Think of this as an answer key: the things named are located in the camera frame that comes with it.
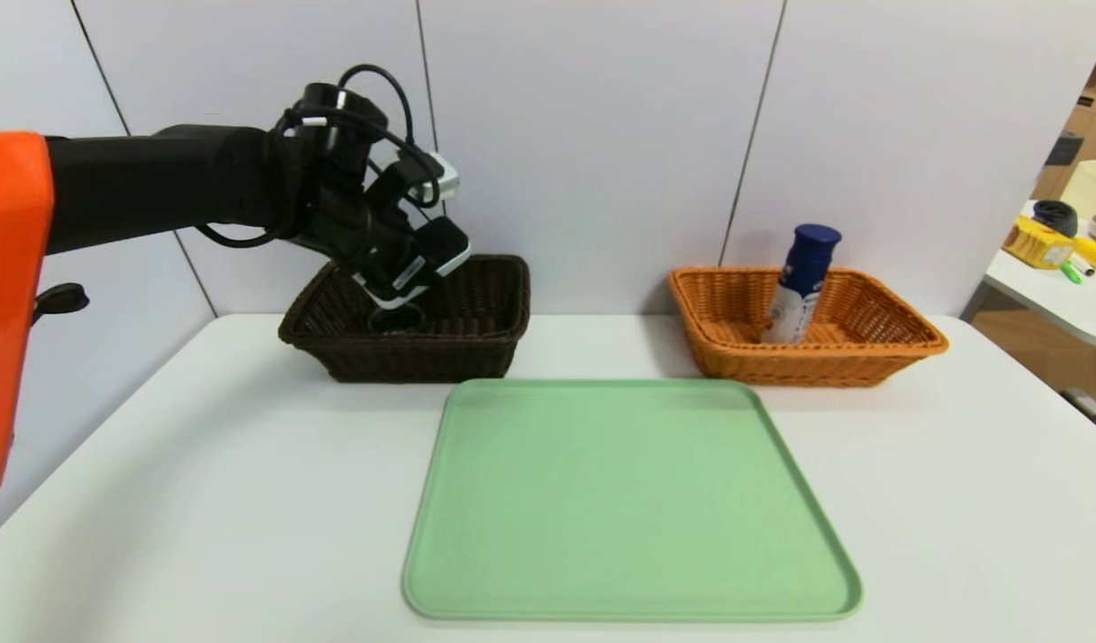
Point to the orange wicker basket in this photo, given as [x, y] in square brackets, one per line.
[869, 362]

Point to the grey chair base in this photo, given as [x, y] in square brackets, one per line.
[1092, 413]

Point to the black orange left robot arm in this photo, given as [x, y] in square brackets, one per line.
[154, 187]

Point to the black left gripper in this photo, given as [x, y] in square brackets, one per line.
[398, 284]

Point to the glass cup with black sleeve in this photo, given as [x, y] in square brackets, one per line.
[396, 319]

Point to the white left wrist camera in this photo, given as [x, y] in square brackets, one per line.
[440, 174]

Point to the dark brown wicker basket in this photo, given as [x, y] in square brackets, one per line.
[476, 348]

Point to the black round object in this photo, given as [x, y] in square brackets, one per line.
[1054, 217]

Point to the yellow box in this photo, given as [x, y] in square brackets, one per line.
[1034, 246]

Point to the white bottle with blue cap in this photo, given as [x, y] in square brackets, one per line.
[802, 268]

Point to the white side table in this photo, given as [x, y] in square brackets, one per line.
[1048, 299]

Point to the light green plastic tray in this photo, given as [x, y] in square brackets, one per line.
[628, 509]

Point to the dark grey box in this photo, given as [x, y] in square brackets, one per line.
[1060, 150]

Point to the white marker with black cap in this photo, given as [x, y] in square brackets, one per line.
[1083, 265]

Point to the cream plastic container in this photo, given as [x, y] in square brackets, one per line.
[1092, 189]

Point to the green marker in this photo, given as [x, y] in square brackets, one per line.
[1069, 273]

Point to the black and white eraser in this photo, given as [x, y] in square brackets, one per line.
[442, 246]

